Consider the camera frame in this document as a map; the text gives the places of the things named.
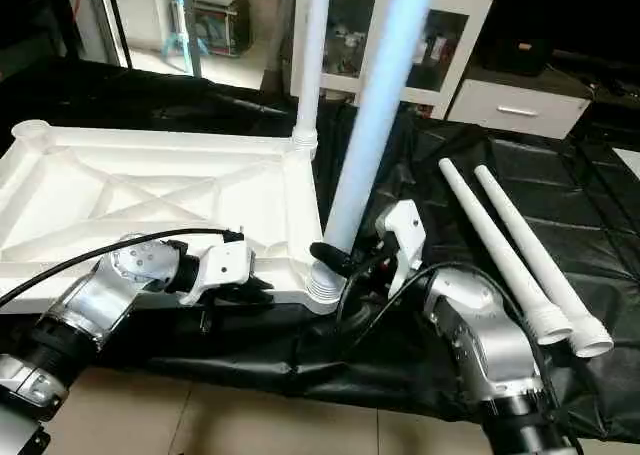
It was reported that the white drawer unit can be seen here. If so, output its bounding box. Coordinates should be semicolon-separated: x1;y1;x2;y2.
447;75;591;142

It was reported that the white plastic table leg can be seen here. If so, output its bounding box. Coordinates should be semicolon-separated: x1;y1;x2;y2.
290;0;332;162
305;0;439;306
438;158;574;346
474;165;615;359

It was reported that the white flat panel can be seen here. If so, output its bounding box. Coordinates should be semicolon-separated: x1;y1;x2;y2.
612;147;640;182

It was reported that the black box yellow label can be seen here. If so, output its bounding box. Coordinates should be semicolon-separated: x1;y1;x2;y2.
482;0;561;76

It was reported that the dark storage box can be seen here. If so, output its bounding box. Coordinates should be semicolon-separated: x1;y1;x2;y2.
195;0;251;58

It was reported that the white plastic table top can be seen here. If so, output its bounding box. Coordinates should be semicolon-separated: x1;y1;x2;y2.
0;120;347;316

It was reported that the light blue metal frame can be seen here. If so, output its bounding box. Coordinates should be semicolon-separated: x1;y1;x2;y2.
163;0;207;72

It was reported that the white glass-door cabinet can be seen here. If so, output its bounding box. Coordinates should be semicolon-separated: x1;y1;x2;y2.
290;0;497;119

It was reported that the black mat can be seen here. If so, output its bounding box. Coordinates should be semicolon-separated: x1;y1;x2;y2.
0;57;640;446

